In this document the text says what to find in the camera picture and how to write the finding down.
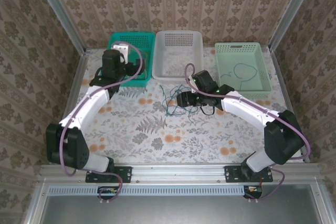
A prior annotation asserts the aluminium side rail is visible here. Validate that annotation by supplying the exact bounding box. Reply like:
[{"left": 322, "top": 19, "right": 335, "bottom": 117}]
[
  {"left": 49, "top": 49, "right": 89, "bottom": 166},
  {"left": 270, "top": 48, "right": 311, "bottom": 162}
]

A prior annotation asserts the left aluminium frame post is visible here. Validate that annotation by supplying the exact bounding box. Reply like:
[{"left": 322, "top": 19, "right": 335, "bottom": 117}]
[{"left": 30, "top": 0, "right": 87, "bottom": 55}]

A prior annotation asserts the right gripper thin black wire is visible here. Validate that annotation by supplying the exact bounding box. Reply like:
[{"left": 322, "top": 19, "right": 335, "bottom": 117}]
[{"left": 199, "top": 104, "right": 216, "bottom": 116}]

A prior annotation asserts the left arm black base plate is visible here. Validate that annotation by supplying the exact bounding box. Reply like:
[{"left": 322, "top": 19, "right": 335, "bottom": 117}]
[{"left": 85, "top": 165, "right": 132, "bottom": 184}]

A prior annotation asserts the white plastic basket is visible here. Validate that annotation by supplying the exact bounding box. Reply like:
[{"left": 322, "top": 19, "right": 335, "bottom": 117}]
[{"left": 152, "top": 30, "right": 205, "bottom": 81}]

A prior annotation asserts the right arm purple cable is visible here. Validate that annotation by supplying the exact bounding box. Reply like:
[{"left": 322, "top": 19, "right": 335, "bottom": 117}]
[{"left": 184, "top": 62, "right": 312, "bottom": 201}]

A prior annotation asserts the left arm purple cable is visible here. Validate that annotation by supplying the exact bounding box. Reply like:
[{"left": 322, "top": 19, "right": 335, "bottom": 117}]
[{"left": 60, "top": 40, "right": 145, "bottom": 201}]

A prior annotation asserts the grey metal panel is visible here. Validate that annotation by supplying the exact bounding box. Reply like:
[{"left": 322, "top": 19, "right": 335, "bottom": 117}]
[{"left": 39, "top": 184, "right": 325, "bottom": 224}]

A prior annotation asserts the right aluminium side rail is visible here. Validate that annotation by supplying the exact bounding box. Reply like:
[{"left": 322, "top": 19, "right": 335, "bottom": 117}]
[{"left": 270, "top": 48, "right": 311, "bottom": 162}]

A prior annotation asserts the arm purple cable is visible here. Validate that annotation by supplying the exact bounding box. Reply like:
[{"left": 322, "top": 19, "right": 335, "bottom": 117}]
[
  {"left": 184, "top": 62, "right": 312, "bottom": 201},
  {"left": 60, "top": 40, "right": 145, "bottom": 201}
]

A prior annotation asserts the right aluminium frame post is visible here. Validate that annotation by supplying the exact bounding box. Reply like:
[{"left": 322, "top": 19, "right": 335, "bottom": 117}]
[{"left": 269, "top": 0, "right": 320, "bottom": 51}]

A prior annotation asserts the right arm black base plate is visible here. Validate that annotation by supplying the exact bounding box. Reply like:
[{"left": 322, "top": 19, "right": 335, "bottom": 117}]
[{"left": 224, "top": 165, "right": 274, "bottom": 183}]

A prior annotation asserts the aluminium frame post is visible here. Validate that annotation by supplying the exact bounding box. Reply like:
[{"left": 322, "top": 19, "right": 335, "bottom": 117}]
[
  {"left": 269, "top": 0, "right": 320, "bottom": 51},
  {"left": 30, "top": 0, "right": 87, "bottom": 55}
]

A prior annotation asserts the teal plastic basket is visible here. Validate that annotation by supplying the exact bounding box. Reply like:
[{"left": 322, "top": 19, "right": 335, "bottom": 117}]
[{"left": 109, "top": 31, "right": 156, "bottom": 88}]

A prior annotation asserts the light green plastic basket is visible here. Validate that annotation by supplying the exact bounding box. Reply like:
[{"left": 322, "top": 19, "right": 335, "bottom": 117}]
[{"left": 214, "top": 42, "right": 273, "bottom": 93}]

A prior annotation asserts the aluminium mounting rail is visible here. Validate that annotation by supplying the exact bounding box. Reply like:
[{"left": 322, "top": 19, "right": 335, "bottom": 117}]
[{"left": 39, "top": 163, "right": 320, "bottom": 183}]

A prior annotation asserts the left aluminium side rail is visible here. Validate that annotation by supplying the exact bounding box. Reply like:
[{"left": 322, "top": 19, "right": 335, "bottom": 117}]
[{"left": 49, "top": 49, "right": 89, "bottom": 166}]

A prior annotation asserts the floral patterned table cover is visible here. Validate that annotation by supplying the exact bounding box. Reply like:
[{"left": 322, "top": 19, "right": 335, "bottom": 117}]
[{"left": 61, "top": 47, "right": 307, "bottom": 164}]

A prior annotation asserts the grey slotted cable duct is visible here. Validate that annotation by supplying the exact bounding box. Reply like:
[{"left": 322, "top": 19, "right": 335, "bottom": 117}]
[{"left": 48, "top": 185, "right": 246, "bottom": 196}]

